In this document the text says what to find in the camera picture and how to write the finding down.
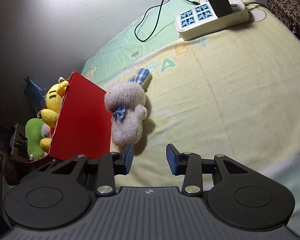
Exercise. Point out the blue bag with clips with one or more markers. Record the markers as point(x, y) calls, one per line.
point(34, 95)

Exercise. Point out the green pea plush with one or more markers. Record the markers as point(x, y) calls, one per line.
point(33, 133)

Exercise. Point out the white power strip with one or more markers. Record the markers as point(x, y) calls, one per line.
point(202, 20)

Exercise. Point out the yellow tiger plush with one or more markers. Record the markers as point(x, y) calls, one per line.
point(50, 113)

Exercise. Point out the red cardboard box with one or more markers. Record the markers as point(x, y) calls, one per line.
point(83, 125)

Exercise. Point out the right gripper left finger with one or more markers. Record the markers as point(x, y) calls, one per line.
point(110, 165)

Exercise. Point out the pastel cartoon bed sheet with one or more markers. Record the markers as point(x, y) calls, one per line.
point(234, 92)

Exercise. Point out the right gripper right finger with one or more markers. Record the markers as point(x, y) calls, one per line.
point(189, 165)

